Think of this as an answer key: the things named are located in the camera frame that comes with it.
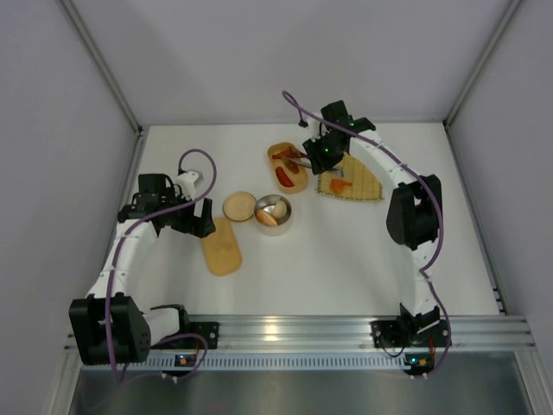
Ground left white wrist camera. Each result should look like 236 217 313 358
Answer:
175 169 203 201

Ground red chicken drumstick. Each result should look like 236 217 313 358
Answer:
271 149 293 161

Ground bamboo mat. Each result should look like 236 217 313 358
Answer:
315 154 383 201

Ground perforated cable tray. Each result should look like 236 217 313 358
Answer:
151 352 435 373

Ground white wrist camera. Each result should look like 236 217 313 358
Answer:
298 115 324 139
175 169 203 201

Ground orange oval box lid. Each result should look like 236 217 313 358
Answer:
200 217 243 277

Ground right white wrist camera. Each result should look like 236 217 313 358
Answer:
298 115 324 139

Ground round wooden lid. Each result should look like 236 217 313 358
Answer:
222 192 257 223

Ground orange chicken wing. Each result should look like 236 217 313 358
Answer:
330 178 353 195

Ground orange oval lunch box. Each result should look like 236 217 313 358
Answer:
267 142 308 194

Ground red sausage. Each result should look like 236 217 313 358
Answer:
275 167 295 188

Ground sesame bread bun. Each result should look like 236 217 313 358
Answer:
256 209 278 227

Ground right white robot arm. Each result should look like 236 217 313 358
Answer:
299 101 443 343

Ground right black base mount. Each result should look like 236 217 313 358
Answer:
371 320 451 350

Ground metal food tongs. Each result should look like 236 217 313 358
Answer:
276 146 345 179

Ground red meat slice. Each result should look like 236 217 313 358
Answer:
283 161 300 174

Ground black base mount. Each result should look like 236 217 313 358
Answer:
371 320 451 350
184 321 219 350

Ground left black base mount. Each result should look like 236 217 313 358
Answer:
184 321 219 350

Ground round steel bowl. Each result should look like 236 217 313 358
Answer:
254 195 293 236

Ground white steamed bun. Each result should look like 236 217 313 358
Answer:
271 200 288 220

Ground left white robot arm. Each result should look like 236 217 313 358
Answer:
68 170 216 366

